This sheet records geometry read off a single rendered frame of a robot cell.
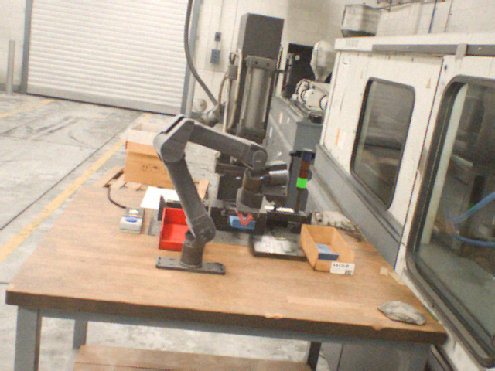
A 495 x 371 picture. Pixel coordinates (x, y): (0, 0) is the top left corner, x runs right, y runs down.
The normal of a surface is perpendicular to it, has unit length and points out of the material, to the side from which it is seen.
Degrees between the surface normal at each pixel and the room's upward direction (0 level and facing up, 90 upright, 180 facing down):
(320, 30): 90
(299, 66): 90
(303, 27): 90
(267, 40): 90
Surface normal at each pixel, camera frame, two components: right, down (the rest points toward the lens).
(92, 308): 0.10, 0.26
